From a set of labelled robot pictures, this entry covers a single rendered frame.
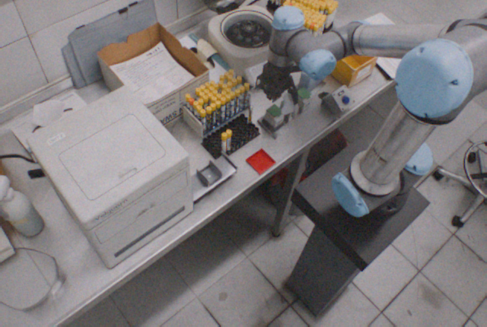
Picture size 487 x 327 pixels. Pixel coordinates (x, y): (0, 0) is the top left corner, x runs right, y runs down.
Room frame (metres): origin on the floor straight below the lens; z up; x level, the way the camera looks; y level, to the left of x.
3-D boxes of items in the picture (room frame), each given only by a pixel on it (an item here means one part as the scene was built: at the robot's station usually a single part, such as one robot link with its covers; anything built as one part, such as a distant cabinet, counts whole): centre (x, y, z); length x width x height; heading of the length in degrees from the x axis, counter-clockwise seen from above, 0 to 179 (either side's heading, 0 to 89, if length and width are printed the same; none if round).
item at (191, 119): (0.90, 0.11, 0.91); 0.20 x 0.10 x 0.07; 136
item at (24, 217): (0.43, 0.56, 1.00); 0.09 x 0.08 x 0.24; 46
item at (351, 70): (1.17, -0.34, 0.92); 0.13 x 0.13 x 0.10; 44
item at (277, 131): (0.88, -0.08, 0.89); 0.09 x 0.05 x 0.04; 49
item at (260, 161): (0.74, -0.05, 0.88); 0.07 x 0.07 x 0.01; 46
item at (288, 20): (0.86, -0.07, 1.29); 0.09 x 0.08 x 0.11; 38
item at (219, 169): (0.62, 0.11, 0.92); 0.21 x 0.07 x 0.05; 136
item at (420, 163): (0.64, -0.40, 1.11); 0.13 x 0.12 x 0.14; 128
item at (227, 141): (0.81, 0.05, 0.93); 0.17 x 0.09 x 0.11; 137
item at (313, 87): (1.07, -0.20, 0.92); 0.10 x 0.07 x 0.10; 143
